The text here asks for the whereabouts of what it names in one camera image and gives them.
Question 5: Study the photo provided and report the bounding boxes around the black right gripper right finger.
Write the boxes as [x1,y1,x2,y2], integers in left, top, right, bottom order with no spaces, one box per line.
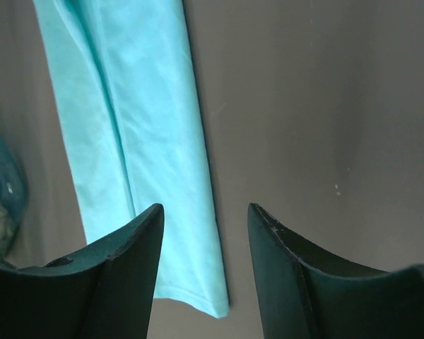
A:
[247,203,424,338]

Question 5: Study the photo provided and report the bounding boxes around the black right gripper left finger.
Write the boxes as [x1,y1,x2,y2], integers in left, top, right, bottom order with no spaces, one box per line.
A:
[0,203,163,338]

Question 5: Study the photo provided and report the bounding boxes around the teal green t shirt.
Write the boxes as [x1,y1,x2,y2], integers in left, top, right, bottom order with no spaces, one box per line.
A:
[34,1,230,319]

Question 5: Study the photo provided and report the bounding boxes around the translucent teal plastic basket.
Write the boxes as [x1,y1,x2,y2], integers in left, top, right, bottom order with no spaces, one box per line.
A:
[0,121,29,262]

